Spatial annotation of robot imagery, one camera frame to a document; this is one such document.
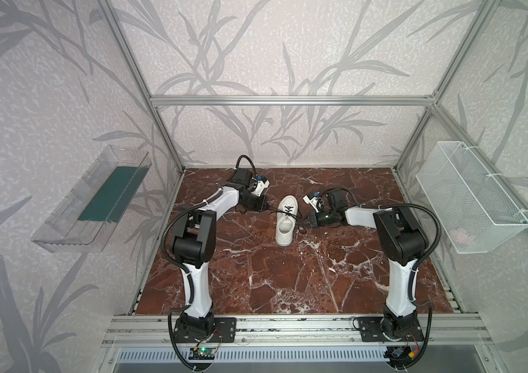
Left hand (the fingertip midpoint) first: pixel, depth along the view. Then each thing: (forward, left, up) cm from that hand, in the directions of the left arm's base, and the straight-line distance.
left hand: (269, 198), depth 97 cm
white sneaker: (-9, -7, -5) cm, 13 cm away
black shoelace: (-5, -7, -3) cm, 9 cm away
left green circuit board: (-52, +19, -8) cm, 56 cm away
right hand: (-6, -13, -5) cm, 15 cm away
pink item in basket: (-23, -62, +13) cm, 67 cm away
